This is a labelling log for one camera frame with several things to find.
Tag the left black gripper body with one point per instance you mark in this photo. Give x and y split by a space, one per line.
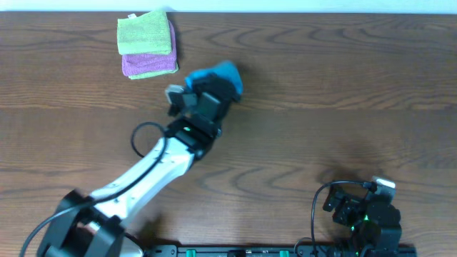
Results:
201 81

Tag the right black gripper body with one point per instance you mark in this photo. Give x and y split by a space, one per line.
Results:
346 213

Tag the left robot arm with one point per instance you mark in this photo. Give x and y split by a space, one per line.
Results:
95 225

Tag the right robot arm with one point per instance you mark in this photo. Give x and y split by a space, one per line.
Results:
373 221

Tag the bottom green folded cloth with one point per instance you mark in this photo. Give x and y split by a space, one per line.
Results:
154 73

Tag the green folded cloth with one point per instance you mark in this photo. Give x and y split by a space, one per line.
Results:
154 73
145 34

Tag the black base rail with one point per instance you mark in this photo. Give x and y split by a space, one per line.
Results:
268 251

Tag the top green folded cloth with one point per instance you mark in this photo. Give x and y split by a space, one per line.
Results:
145 34

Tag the purple folded cloth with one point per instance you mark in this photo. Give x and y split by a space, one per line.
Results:
134 64

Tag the blue microfiber cloth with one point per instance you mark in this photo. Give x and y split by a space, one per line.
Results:
226 70

